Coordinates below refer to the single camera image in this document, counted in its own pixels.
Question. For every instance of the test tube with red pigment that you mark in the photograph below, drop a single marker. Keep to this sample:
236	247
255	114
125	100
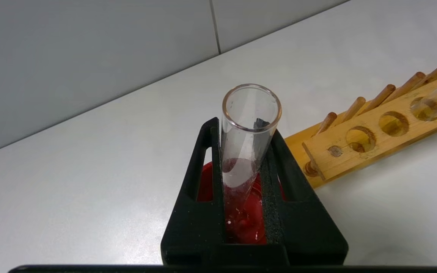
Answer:
241	151

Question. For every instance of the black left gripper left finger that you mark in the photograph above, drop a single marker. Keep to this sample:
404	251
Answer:
192	227

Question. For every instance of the wooden test tube rack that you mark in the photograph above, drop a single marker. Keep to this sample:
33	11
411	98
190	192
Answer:
378	148

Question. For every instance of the dark red cup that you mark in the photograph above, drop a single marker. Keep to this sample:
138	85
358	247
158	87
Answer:
247	220

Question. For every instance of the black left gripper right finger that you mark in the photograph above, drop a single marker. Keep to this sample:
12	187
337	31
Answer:
302	227

